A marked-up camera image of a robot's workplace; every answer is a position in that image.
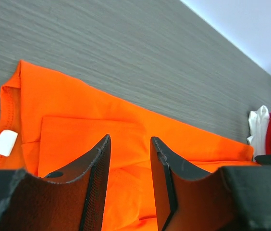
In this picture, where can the orange t shirt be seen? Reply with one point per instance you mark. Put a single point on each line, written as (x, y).
(58, 118)

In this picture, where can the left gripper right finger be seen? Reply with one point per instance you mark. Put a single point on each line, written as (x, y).
(188, 198)

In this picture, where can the folded white t shirt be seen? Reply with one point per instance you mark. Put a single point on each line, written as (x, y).
(258, 124)

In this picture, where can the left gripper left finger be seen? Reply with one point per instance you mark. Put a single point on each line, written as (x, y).
(71, 198)

